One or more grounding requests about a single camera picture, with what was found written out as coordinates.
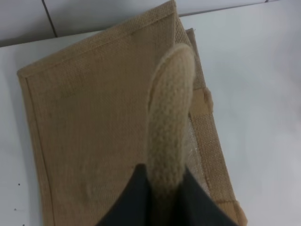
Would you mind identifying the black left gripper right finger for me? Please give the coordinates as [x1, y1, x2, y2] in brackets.
[172, 168, 237, 226]

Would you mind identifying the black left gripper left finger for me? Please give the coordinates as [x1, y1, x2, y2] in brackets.
[97, 164, 151, 226]

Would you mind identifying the brown linen tote bag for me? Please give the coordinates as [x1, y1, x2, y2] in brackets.
[17, 0, 247, 226]

